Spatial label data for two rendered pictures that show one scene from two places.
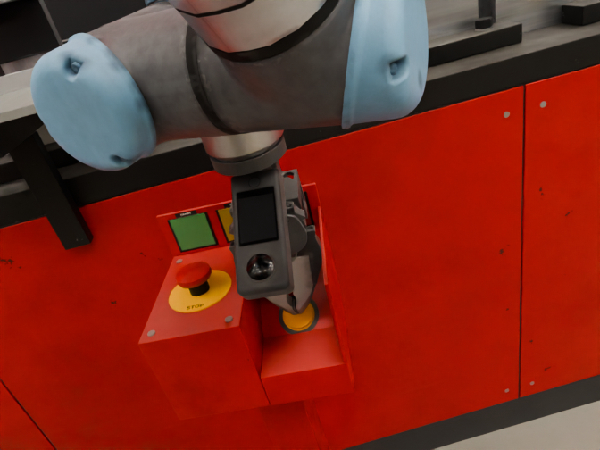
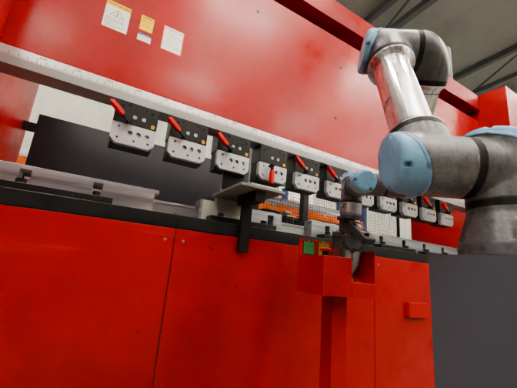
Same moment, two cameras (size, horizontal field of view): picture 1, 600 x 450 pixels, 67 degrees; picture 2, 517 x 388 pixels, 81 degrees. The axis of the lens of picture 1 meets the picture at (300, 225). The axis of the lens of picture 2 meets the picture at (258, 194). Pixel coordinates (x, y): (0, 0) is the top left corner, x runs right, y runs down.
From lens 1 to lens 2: 96 cm
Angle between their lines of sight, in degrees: 51
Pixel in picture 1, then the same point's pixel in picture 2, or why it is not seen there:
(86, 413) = (186, 359)
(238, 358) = (348, 271)
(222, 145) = (354, 209)
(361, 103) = not seen: hidden behind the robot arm
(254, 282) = (368, 237)
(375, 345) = not seen: hidden behind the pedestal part
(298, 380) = (361, 287)
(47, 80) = (365, 172)
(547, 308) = (383, 362)
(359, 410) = not seen: outside the picture
